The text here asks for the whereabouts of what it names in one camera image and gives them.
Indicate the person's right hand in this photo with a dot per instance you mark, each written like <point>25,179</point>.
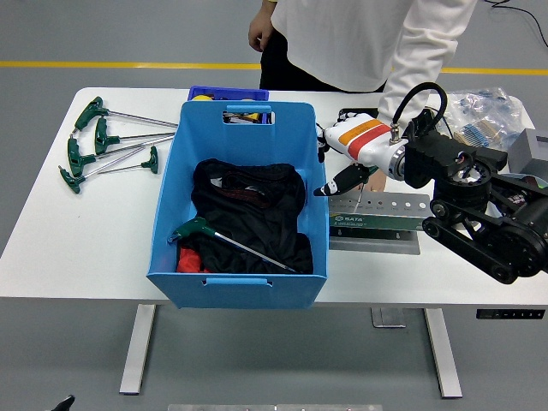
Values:
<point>260,27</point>

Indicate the person's left hand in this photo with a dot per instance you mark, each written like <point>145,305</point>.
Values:
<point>377,182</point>

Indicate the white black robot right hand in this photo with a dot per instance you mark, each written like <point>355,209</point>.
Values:
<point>364,141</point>

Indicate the black white robot left hand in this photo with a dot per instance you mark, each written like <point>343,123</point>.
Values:
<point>66,403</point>

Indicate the grey metal hex key stand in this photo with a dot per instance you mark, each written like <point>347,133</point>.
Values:
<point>372,220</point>

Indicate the person's left forearm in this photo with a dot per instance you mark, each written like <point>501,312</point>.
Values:
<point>411,73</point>

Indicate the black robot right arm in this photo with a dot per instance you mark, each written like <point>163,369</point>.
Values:
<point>454,162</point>

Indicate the yellow black small tool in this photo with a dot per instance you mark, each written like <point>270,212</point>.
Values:
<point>252,116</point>

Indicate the grey box device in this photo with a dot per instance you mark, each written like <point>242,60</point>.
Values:
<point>531,147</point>

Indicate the large blue plastic box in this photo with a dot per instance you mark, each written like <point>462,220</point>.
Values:
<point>240,295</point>

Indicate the black plastic tray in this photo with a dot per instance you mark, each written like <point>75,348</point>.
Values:
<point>371,112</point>

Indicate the dark blue plastic bin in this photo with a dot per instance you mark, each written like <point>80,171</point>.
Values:
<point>231,92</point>

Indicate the person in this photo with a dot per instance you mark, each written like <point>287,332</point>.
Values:
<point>342,38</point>

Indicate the white table leg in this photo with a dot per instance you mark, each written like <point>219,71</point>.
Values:
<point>137,351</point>
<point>443,355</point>

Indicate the yellow round item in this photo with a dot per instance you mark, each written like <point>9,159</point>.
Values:
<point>201,98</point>

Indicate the black cloth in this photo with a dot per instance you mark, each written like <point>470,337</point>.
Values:
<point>257,201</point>

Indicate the clear bag of resistors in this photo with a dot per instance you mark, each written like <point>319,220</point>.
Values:
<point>488,111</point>

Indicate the small metal floor plate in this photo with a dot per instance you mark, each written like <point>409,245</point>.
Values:
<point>387,317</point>

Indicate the black table control panel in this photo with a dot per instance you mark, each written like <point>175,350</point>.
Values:
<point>509,313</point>

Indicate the red cloth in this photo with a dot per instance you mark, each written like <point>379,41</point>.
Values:
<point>190,261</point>

